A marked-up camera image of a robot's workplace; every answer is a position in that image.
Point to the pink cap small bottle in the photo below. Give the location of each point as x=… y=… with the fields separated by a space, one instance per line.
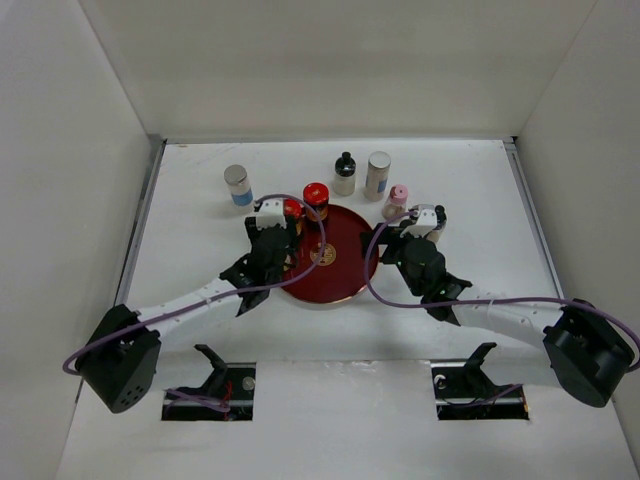
x=396 y=201

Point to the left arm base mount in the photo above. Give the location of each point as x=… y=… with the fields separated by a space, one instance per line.
x=226 y=395

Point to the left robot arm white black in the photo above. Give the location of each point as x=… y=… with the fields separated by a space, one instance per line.
x=119 y=361

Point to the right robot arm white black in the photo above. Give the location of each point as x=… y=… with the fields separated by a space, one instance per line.
x=576 y=347

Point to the silver lid jar blue label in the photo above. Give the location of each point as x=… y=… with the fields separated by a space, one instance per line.
x=237 y=181

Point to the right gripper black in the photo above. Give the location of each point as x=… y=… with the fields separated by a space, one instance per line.
x=387 y=256

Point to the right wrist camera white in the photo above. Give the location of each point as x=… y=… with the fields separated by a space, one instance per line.
x=422 y=221

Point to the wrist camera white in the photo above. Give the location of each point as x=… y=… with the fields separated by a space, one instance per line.
x=269 y=213
x=422 y=221

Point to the red round tray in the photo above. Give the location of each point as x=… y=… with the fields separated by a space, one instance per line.
x=340 y=272

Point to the black cap white powder bottle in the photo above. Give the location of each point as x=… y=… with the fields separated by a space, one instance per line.
x=345 y=175

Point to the aluminium table edge rail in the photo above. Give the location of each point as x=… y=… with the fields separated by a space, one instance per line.
x=539 y=237

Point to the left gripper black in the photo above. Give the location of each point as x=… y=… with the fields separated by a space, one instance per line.
x=253 y=230

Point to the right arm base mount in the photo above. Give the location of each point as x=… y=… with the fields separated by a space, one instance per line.
x=463 y=392

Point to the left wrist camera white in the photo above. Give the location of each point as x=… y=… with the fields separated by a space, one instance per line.
x=269 y=213

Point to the red lid chili sauce jar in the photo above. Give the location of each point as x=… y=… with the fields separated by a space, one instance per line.
x=294 y=209

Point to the black cap brown spice bottle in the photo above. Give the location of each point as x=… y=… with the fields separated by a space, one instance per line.
x=441 y=217

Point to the tall silver lid spice jar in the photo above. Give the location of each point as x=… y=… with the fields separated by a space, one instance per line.
x=378 y=166

